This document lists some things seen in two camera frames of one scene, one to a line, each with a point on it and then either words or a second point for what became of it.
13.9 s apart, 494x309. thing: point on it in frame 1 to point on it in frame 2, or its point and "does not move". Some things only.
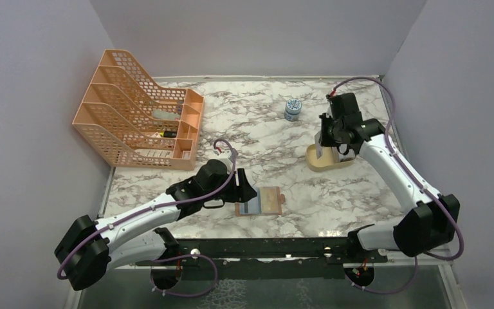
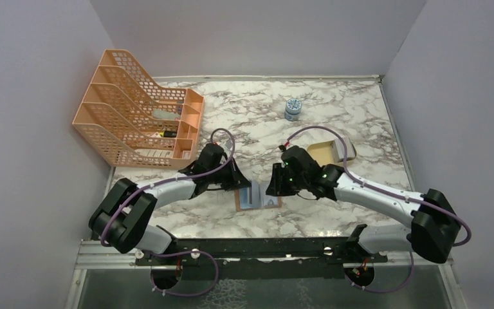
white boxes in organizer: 159,153 does not move
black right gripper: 325,140 to 276,187
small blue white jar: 292,109 does not move
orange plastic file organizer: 136,123 does not move
